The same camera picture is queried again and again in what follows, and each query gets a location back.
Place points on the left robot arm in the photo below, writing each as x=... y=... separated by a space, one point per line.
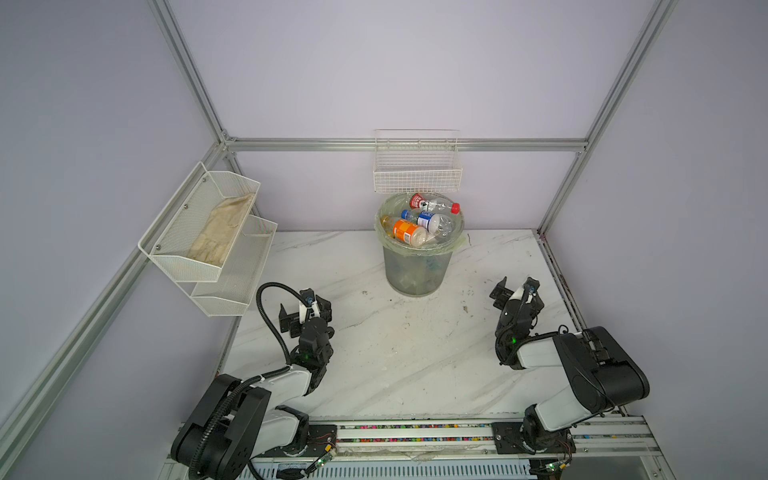
x=236 y=420

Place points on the blue cap bottle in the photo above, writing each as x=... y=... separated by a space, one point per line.
x=437 y=224

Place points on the white mesh shelf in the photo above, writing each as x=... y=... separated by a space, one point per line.
x=192 y=239
x=232 y=294

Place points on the orange label bottle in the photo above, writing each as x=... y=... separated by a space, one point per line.
x=404 y=231

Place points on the mesh waste bin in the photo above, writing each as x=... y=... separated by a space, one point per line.
x=416 y=276

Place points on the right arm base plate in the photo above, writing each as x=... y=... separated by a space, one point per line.
x=530 y=439

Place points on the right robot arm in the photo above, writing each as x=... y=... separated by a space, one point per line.
x=600 y=374

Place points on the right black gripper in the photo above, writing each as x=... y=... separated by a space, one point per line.
x=503 y=295

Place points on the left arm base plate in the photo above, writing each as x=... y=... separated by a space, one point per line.
x=312 y=441

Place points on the white mesh lower shelf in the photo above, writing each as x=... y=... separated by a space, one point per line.
x=232 y=294

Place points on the white mesh upper shelf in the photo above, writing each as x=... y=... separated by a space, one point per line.
x=192 y=239

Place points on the beige cloth in shelf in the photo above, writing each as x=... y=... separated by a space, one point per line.
x=213 y=244

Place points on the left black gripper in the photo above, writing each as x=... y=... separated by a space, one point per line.
x=289 y=323

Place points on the red label crushed bottle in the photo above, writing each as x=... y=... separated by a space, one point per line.
x=434 y=203

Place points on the white wire wall basket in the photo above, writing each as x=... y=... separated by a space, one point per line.
x=416 y=160

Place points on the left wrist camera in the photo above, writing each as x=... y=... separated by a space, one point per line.
x=309 y=307

